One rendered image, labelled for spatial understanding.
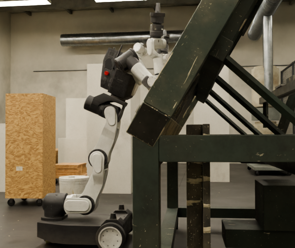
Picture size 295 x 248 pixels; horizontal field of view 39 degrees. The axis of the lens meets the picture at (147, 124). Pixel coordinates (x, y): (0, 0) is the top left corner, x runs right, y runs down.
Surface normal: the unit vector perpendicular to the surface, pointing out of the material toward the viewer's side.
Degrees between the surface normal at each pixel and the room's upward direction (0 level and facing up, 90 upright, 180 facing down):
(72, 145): 90
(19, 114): 90
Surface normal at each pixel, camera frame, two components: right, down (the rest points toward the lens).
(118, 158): -0.13, -0.03
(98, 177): -0.06, 0.40
